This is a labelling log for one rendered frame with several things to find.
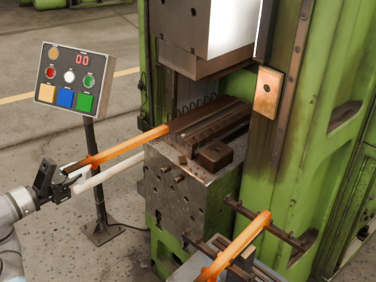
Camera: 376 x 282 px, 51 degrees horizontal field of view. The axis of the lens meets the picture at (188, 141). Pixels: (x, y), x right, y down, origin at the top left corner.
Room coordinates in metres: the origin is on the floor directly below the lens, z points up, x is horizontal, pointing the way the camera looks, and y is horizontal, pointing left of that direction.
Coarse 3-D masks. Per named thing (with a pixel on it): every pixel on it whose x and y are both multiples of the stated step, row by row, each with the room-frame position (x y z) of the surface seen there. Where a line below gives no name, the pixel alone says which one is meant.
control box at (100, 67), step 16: (48, 48) 1.67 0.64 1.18; (64, 48) 1.65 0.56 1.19; (48, 64) 1.63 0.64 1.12; (64, 64) 1.61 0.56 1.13; (80, 64) 1.59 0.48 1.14; (96, 64) 1.57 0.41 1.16; (112, 64) 1.60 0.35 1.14; (48, 80) 1.59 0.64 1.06; (64, 80) 1.57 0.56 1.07; (80, 80) 1.55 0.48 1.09; (96, 80) 1.53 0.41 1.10; (96, 96) 1.50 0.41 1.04; (80, 112) 1.48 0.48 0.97; (96, 112) 1.46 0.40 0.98
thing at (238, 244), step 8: (264, 216) 0.89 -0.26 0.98; (256, 224) 0.86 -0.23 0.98; (264, 224) 0.87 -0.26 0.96; (248, 232) 0.82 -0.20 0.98; (256, 232) 0.84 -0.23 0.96; (240, 240) 0.79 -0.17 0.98; (248, 240) 0.80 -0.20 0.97; (232, 248) 0.76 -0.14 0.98; (240, 248) 0.77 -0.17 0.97; (224, 256) 0.73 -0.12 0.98; (232, 256) 0.73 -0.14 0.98; (216, 264) 0.70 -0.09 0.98; (224, 264) 0.70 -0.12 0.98; (208, 272) 0.66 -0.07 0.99; (216, 272) 0.67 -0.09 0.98; (200, 280) 0.64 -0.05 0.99; (208, 280) 0.66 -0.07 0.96; (216, 280) 0.66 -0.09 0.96
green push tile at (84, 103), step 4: (80, 96) 1.51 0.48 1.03; (84, 96) 1.50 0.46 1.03; (88, 96) 1.50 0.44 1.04; (92, 96) 1.49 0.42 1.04; (80, 100) 1.50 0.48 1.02; (84, 100) 1.49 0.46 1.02; (88, 100) 1.49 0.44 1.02; (92, 100) 1.49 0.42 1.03; (80, 104) 1.49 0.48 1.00; (84, 104) 1.48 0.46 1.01; (88, 104) 1.48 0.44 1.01; (92, 104) 1.48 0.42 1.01; (76, 108) 1.49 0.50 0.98; (80, 108) 1.48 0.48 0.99; (84, 108) 1.48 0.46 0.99; (88, 108) 1.47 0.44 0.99
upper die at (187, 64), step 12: (168, 48) 1.34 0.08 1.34; (180, 48) 1.30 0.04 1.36; (240, 48) 1.40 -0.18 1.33; (252, 48) 1.46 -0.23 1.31; (168, 60) 1.34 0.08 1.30; (180, 60) 1.30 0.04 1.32; (192, 60) 1.25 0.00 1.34; (204, 60) 1.27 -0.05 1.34; (216, 60) 1.31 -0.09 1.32; (228, 60) 1.36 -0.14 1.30; (240, 60) 1.41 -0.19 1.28; (180, 72) 1.29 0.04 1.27; (192, 72) 1.25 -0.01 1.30; (204, 72) 1.27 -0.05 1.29
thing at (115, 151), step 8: (160, 128) 1.22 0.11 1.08; (168, 128) 1.23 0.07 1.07; (144, 136) 1.17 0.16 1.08; (152, 136) 1.18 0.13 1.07; (120, 144) 1.11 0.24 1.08; (128, 144) 1.11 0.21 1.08; (136, 144) 1.13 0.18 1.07; (104, 152) 1.06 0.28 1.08; (112, 152) 1.06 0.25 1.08; (120, 152) 1.08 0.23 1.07; (88, 160) 1.01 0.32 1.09; (96, 160) 1.01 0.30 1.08; (104, 160) 1.03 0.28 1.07; (64, 168) 0.96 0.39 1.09; (72, 168) 0.96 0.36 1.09; (96, 168) 1.00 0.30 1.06
